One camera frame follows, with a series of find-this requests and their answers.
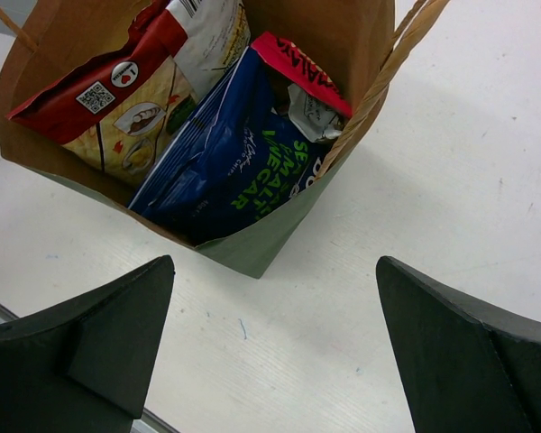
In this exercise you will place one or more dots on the green paper bag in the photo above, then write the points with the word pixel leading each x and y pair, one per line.
pixel 359 44

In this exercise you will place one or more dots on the pink snack packet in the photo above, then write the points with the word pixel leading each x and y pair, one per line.
pixel 290 61

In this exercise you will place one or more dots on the blue Burts chips bag back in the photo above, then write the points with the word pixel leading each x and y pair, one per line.
pixel 209 145

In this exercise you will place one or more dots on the blue burts chips bag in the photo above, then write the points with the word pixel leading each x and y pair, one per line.
pixel 209 145
pixel 278 163

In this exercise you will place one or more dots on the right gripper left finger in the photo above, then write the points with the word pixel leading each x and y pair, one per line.
pixel 115 335

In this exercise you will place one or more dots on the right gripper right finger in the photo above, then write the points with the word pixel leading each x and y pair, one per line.
pixel 465 365

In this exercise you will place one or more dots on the large red white chips bag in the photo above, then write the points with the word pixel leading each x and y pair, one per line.
pixel 119 111

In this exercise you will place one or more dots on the blue Burts chips bag front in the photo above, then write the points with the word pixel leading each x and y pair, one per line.
pixel 278 163

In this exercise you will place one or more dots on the silver grey snack packet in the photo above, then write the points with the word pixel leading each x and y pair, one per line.
pixel 314 119

